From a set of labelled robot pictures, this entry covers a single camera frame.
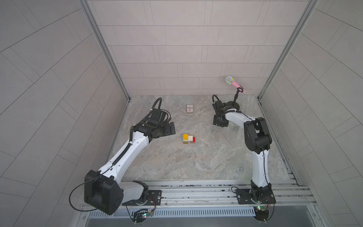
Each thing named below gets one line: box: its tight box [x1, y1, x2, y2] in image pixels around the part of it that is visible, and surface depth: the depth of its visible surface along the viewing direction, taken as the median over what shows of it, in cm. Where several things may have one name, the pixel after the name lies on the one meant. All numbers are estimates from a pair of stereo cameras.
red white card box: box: [186, 104, 194, 114], surface depth 109 cm
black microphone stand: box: [225, 87, 244, 110], surface depth 111 cm
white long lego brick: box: [182, 135, 194, 142], surface depth 90 cm
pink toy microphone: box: [225, 75, 246, 94], surface depth 95 cm
